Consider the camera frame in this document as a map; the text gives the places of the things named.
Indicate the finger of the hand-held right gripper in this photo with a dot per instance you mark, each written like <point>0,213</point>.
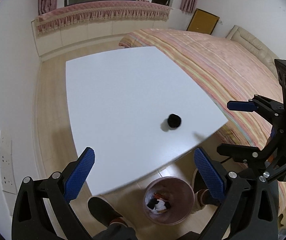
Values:
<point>235,151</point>
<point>242,105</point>

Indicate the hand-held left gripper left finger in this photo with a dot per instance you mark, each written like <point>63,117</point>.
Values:
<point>79,175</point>

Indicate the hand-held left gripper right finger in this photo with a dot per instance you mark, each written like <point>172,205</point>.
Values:
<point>209,173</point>

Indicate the pink translucent trash bin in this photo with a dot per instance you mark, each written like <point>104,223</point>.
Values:
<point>182,213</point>

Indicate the red long box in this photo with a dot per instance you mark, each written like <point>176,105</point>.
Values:
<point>161,196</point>

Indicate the white sock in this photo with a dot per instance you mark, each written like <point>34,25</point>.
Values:
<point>161,206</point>

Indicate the small black fabric ball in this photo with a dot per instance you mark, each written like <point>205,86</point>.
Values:
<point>174,120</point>

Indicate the black cloth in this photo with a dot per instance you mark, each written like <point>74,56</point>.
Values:
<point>153,203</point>

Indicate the person's right shoe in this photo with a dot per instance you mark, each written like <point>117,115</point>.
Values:
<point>200,200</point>

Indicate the person's shoe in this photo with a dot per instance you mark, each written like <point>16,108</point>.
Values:
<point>200,200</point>
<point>101,210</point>

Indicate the person's left shoe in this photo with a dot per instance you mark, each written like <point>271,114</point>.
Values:
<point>101,210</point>

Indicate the beige padded headboard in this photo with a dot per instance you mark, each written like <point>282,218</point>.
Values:
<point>252,45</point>

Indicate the bed with striped cover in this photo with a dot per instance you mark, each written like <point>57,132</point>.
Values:
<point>207,55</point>

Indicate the brown framed board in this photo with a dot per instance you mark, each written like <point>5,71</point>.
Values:
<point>202,21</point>

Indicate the white window seat cabinet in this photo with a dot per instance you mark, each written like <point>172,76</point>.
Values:
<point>83,35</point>

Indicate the pink frilled window seat cushion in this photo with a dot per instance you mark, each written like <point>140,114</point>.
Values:
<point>95,7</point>

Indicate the white wall socket panel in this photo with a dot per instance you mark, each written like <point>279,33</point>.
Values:
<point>8,165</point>

